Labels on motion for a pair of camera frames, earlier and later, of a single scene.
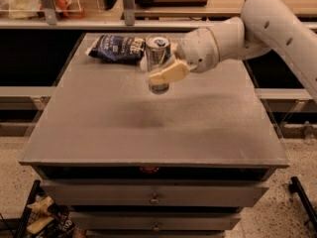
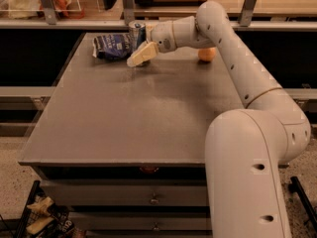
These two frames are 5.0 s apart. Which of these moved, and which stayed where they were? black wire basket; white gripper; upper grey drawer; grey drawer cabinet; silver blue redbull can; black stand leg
Moved: silver blue redbull can; white gripper
Stayed: grey drawer cabinet; black wire basket; upper grey drawer; black stand leg
